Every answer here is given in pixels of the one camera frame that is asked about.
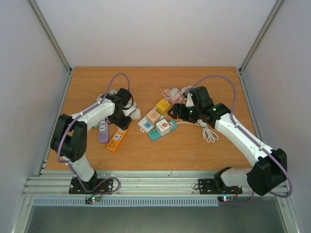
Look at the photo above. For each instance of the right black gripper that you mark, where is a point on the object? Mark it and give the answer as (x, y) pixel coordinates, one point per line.
(181, 111)

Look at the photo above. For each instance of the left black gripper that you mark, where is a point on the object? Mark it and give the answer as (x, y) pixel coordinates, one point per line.
(124, 125)

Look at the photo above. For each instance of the yellow cube socket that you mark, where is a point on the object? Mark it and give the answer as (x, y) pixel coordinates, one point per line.
(162, 107)

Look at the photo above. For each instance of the white cube socket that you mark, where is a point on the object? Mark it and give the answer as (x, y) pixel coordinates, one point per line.
(163, 127)

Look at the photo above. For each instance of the white adapter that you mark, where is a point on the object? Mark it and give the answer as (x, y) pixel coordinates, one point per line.
(136, 114)

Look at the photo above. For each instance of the pink cube socket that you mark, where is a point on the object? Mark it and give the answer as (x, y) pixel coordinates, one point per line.
(176, 99)

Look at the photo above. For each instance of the beige cube socket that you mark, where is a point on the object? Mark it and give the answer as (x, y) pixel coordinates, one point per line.
(153, 117)

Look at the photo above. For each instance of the white charger with pink cable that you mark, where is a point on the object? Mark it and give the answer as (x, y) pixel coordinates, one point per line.
(169, 93)

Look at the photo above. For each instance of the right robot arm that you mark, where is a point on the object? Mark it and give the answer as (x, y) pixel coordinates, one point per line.
(268, 165)

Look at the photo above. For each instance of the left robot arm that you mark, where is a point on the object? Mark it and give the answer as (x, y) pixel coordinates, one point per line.
(69, 139)

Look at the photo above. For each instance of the white plug of long strip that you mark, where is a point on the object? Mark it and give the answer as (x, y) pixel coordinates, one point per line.
(185, 89)

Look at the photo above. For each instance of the orange power strip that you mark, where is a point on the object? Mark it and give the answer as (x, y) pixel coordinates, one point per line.
(116, 140)

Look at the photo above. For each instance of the purple power strip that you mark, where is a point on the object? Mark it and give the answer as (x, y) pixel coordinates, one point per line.
(103, 132)

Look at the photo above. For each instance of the long white power strip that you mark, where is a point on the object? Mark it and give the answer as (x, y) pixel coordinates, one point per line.
(145, 126)

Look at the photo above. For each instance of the teal power strip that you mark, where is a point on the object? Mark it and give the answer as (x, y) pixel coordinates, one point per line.
(154, 134)

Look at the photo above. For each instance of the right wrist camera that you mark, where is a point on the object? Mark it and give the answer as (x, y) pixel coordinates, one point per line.
(188, 99)

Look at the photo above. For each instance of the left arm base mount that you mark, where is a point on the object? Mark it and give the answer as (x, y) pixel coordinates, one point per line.
(94, 186)

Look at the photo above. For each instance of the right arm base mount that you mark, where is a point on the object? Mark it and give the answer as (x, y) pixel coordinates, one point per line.
(212, 186)

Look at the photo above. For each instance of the grey slotted cable duct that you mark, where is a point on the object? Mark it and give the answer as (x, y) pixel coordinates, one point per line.
(128, 201)

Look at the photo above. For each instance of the aluminium rail frame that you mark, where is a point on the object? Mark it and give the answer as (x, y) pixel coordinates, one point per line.
(133, 183)

